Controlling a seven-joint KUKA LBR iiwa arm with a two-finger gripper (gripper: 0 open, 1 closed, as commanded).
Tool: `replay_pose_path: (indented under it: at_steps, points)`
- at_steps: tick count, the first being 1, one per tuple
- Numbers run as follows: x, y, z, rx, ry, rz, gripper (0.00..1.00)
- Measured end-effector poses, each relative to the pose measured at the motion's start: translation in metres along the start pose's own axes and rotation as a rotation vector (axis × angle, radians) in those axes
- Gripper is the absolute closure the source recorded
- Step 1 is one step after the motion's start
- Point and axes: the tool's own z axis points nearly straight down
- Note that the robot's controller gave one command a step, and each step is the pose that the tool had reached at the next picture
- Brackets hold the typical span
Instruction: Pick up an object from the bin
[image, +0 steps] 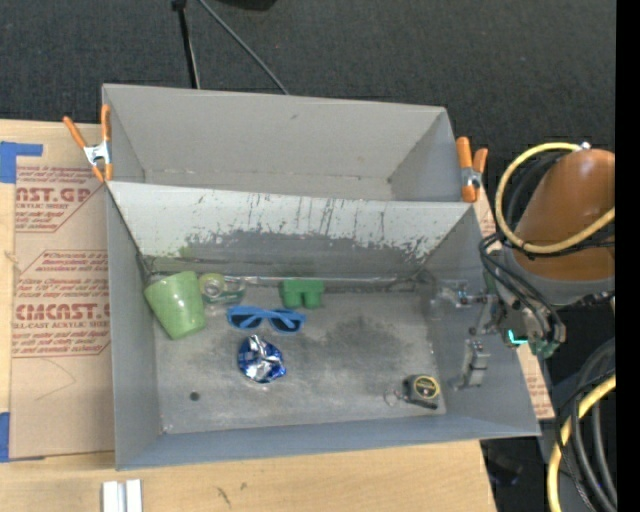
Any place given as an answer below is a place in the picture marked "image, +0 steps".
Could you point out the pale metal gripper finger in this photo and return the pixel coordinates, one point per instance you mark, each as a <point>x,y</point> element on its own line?
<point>457,296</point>
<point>475,360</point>

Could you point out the black and yellow tape measure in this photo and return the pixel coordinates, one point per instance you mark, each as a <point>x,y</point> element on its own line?
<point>424,389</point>

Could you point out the grey metal bin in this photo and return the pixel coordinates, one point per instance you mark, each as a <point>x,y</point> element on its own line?
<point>325,360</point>

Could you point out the green toy block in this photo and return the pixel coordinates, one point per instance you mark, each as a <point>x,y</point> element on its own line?
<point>300,294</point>

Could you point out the blue and silver crumpled packet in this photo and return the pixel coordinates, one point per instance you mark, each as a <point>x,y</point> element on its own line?
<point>260,360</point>

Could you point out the blue sunglasses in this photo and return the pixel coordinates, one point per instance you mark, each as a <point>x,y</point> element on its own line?
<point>245,319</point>

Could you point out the clear green tape dispenser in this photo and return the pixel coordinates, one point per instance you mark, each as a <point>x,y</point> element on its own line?
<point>217,287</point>

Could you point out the green cup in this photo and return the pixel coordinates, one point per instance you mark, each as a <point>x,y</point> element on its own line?
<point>177,305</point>

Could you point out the brown cardboard board, red print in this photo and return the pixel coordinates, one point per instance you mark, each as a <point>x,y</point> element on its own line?
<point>55,380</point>

